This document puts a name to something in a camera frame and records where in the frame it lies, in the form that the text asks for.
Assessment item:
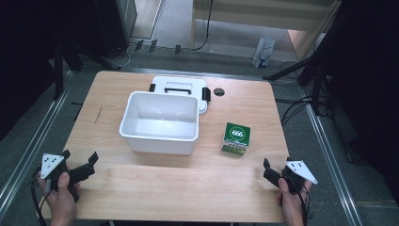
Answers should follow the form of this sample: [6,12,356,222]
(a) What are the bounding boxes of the person's right hand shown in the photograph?
[277,177,312,226]

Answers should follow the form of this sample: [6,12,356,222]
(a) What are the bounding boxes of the white box lid black handle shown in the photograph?
[148,75,212,116]

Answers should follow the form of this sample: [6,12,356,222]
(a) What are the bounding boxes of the white floor cable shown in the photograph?
[115,43,132,69]

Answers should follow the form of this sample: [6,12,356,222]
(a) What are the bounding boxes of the metal floor rail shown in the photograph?
[299,86,365,226]
[0,69,74,218]

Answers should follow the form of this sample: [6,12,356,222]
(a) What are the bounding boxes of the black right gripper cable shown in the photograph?
[295,185,312,226]

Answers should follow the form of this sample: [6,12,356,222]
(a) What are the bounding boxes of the green cardboard box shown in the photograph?
[220,121,251,156]

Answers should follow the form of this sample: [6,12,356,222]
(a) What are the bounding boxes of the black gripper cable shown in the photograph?
[29,166,53,226]
[295,185,312,226]

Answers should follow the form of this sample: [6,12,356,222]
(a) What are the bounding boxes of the white and blue paper bag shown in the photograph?
[251,35,277,70]

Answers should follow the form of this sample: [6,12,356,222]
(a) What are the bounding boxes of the person's left hand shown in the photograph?
[38,171,78,226]

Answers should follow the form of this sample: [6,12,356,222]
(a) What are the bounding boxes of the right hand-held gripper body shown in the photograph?
[263,160,318,196]

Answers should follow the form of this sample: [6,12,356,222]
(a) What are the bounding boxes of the black tripod stand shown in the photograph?
[263,55,332,118]

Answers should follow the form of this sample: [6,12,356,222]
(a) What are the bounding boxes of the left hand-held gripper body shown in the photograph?
[40,153,96,202]

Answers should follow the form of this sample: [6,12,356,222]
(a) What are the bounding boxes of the white plastic storage box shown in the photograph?
[119,90,200,155]

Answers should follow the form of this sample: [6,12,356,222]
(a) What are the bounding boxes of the light wooden shelf unit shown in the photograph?
[189,0,343,61]

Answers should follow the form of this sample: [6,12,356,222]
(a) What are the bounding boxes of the dark cabinet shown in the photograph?
[92,0,139,58]

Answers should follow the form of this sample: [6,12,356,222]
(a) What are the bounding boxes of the black hanging cable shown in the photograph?
[190,0,215,52]

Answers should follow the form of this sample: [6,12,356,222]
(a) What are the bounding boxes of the black floor cables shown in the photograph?
[274,60,330,126]

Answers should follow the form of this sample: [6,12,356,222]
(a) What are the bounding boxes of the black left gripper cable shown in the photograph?
[29,166,53,226]

